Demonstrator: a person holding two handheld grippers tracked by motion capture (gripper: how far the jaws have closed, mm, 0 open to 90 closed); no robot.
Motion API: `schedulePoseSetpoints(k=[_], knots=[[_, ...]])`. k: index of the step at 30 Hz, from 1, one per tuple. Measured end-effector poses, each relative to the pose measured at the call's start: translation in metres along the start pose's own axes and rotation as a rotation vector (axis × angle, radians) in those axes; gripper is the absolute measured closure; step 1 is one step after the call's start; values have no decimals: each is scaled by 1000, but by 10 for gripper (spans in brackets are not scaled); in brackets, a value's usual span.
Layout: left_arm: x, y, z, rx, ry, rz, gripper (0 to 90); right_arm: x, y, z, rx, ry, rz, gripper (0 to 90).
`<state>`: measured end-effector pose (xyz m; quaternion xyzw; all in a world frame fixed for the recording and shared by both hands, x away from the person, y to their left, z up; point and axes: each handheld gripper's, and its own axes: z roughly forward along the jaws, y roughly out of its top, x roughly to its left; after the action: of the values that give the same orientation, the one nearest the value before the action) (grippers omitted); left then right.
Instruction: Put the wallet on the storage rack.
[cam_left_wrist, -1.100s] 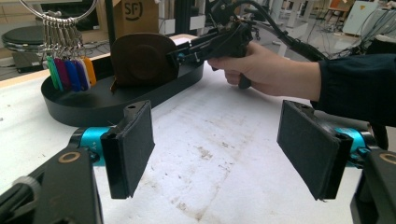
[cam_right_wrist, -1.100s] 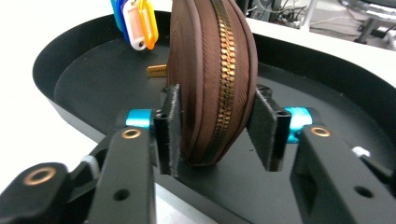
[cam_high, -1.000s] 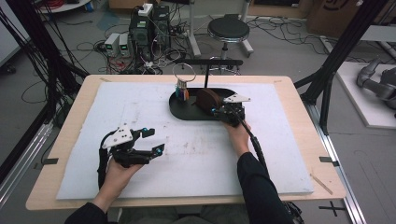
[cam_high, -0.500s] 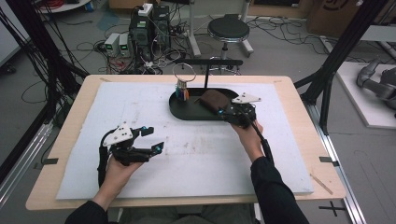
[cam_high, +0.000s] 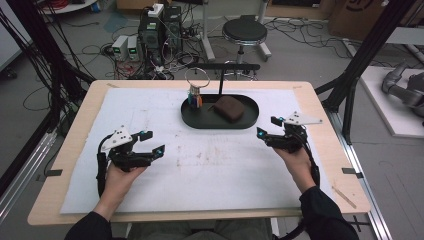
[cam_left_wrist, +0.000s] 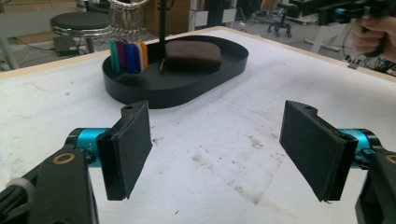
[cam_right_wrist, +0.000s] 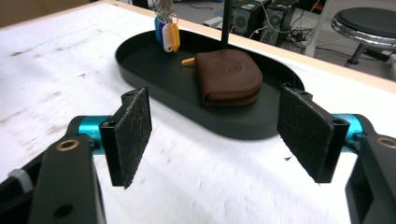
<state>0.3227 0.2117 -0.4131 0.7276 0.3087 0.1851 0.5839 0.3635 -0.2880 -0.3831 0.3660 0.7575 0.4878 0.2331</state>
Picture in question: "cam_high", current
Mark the black frame post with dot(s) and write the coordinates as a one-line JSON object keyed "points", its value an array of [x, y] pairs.
{"points": [[366, 50], [43, 50]]}

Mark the black oval tray with hanger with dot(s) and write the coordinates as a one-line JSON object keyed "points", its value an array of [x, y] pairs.
{"points": [[213, 121]]}

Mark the white desk leg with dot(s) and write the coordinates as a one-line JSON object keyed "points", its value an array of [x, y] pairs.
{"points": [[263, 46], [207, 36]]}

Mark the person's right hand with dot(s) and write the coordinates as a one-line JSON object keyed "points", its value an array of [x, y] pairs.
{"points": [[298, 170]]}

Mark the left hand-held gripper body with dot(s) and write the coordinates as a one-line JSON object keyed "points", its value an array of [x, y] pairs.
{"points": [[125, 156]]}

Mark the cardboard box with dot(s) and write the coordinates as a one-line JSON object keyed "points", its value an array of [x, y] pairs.
{"points": [[366, 20]]}

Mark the white table mat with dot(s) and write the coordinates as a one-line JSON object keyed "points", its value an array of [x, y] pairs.
{"points": [[213, 166]]}

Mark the white floor board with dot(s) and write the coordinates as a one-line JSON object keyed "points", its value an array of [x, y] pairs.
{"points": [[386, 110]]}

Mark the aluminium rail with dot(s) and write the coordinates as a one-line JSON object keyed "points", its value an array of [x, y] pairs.
{"points": [[370, 200], [23, 180]]}

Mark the brown zip pouch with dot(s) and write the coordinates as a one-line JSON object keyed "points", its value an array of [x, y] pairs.
{"points": [[229, 108]]}

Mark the grey bench power supply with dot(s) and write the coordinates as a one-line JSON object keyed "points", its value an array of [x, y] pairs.
{"points": [[133, 48], [119, 48]]}

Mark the black tape piece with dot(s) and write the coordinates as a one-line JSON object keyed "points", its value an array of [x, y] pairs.
{"points": [[351, 172], [53, 172]]}

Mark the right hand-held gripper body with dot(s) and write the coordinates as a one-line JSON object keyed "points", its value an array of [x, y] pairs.
{"points": [[290, 140]]}

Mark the black computer tower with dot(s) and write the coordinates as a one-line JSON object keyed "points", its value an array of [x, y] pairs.
{"points": [[150, 40], [173, 30]]}

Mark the white power strip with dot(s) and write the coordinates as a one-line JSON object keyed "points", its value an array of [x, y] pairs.
{"points": [[156, 10]]}

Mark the person's left hand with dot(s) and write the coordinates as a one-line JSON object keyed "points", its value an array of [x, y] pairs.
{"points": [[120, 186]]}

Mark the black round stool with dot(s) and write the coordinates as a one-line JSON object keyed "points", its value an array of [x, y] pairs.
{"points": [[245, 31]]}

